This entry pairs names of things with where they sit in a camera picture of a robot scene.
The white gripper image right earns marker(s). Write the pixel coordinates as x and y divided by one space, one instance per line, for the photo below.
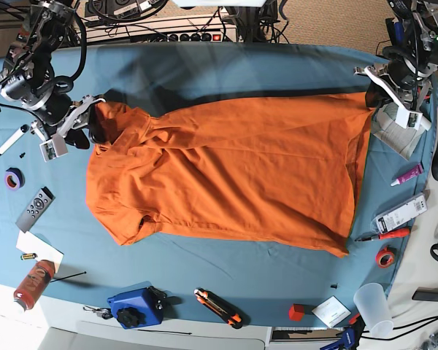
392 85

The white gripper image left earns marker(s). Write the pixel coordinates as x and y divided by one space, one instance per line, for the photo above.
77 128

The orange t-shirt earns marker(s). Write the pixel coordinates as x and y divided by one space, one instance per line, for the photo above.
286 170

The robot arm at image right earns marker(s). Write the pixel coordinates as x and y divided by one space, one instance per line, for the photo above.
412 59

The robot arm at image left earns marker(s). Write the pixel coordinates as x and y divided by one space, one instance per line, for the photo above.
28 82

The leaf pattern booklet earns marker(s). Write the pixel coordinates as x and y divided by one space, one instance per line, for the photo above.
401 140

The black and white marker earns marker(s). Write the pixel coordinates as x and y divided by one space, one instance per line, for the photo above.
13 138

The grey remote control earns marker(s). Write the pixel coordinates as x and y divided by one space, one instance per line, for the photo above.
35 209

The purple glue tube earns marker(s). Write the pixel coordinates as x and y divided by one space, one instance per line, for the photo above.
408 175

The purple tape roll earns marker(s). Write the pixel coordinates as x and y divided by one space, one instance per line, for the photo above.
14 179

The blue-grey table cloth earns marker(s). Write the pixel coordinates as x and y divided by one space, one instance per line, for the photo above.
262 279

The clear packaged bit set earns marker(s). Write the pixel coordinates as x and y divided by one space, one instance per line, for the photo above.
401 214

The white paper card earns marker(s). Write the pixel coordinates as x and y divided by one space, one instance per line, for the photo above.
28 243

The small AA battery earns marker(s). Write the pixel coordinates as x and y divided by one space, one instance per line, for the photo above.
29 256

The black power strip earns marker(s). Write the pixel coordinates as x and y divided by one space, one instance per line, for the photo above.
118 35

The black zip tie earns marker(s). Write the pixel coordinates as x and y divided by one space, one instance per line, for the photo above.
68 277

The red tape roll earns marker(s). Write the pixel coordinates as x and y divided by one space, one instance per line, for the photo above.
386 257

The red drink can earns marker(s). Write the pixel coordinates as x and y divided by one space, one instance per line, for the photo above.
33 285

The blue box with black knob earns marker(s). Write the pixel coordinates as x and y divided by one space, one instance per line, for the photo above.
138 308

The translucent plastic cup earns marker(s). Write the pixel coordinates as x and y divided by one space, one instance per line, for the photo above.
372 305

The black power adapter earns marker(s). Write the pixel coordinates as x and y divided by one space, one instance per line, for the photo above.
425 294

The white square card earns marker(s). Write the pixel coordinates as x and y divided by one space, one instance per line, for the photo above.
331 312

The small red cube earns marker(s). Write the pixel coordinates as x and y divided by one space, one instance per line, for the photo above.
296 312

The orange black utility knife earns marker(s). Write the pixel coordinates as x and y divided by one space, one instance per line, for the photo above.
220 307

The blue black bar clamp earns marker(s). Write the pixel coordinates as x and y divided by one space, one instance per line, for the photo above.
350 337

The red handled screwdriver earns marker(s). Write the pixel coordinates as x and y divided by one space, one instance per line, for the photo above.
399 233

